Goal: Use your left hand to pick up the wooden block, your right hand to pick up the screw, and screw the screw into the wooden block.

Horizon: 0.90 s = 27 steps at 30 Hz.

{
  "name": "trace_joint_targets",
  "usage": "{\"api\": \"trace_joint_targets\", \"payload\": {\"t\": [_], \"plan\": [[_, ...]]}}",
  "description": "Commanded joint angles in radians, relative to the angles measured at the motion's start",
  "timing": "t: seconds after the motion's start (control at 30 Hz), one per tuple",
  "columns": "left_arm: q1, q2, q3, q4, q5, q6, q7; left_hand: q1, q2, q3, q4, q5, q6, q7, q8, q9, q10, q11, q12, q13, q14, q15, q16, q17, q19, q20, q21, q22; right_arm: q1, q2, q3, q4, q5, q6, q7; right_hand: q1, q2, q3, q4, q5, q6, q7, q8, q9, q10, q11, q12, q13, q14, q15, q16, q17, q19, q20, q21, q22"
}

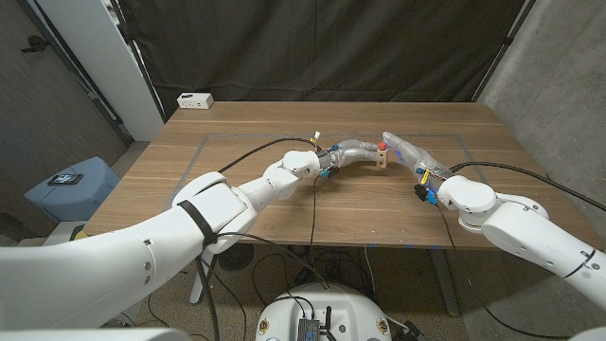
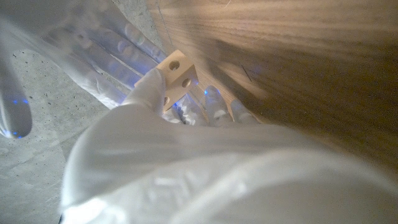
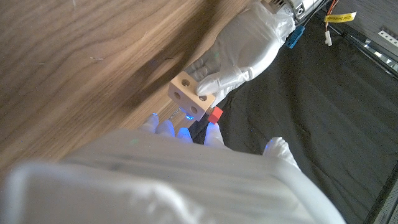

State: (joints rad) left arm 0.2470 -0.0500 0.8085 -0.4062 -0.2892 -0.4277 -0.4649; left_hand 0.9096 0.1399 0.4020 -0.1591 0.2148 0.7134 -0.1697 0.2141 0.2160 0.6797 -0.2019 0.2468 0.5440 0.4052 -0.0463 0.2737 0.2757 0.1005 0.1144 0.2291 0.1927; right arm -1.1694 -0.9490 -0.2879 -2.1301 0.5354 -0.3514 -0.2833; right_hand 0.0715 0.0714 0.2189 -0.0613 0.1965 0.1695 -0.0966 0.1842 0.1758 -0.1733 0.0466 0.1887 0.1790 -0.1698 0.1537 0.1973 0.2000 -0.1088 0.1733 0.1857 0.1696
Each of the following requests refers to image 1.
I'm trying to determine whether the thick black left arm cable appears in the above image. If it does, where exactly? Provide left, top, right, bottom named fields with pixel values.
left=193, top=137, right=321, bottom=341

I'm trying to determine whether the black floor cable bundle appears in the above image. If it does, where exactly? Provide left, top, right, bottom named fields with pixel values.
left=250, top=245, right=375, bottom=309

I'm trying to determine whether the black round floor fan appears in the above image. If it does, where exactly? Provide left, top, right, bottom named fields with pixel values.
left=218, top=242, right=256, bottom=274

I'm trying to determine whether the white table leg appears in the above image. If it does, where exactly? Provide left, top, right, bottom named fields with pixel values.
left=188, top=258, right=205, bottom=305

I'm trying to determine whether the thin black left wrist cable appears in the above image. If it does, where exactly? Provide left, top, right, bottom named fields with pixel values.
left=215, top=175, right=330, bottom=291

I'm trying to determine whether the grey table leg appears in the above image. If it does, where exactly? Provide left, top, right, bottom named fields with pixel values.
left=428, top=248, right=461, bottom=317

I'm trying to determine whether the black backdrop curtain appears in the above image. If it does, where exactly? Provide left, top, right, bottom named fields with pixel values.
left=111, top=0, right=539, bottom=119

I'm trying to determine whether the white power strip box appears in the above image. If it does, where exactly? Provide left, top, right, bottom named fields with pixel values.
left=176, top=92, right=215, bottom=111

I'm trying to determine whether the white base with yellow mark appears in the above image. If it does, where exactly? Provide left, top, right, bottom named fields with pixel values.
left=42, top=221, right=89, bottom=246

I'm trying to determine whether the black backdrop stand pole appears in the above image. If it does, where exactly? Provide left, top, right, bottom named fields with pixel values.
left=109, top=0, right=168, bottom=123
left=472, top=0, right=539, bottom=103

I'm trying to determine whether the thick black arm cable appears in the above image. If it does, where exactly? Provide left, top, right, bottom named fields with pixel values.
left=193, top=137, right=321, bottom=341
left=449, top=161, right=606, bottom=212

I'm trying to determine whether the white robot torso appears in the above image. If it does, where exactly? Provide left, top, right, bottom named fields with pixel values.
left=255, top=282, right=393, bottom=341

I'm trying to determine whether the small grey finned box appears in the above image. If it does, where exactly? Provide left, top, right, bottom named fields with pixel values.
left=296, top=317, right=322, bottom=341

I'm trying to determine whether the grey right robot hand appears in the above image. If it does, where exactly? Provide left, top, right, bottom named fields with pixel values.
left=381, top=131, right=456, bottom=186

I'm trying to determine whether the black phone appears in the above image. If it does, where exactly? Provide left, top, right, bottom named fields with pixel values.
left=47, top=172, right=85, bottom=187

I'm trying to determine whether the black door handle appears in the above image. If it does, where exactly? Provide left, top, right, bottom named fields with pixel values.
left=20, top=34, right=50, bottom=54

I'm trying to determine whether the white wall panel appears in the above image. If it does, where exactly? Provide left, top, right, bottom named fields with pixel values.
left=35, top=0, right=165, bottom=142

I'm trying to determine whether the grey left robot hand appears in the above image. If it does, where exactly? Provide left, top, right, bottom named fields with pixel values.
left=319, top=138, right=383, bottom=180

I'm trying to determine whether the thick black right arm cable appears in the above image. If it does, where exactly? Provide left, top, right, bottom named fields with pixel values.
left=449, top=161, right=606, bottom=212

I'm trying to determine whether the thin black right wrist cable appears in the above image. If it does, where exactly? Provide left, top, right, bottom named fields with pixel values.
left=434, top=203, right=572, bottom=340

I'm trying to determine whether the blue stool with phone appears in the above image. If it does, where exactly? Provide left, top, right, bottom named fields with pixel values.
left=24, top=156, right=120, bottom=224

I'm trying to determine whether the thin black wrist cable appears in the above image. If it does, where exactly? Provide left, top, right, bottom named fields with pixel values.
left=434, top=203, right=572, bottom=340
left=215, top=175, right=330, bottom=291

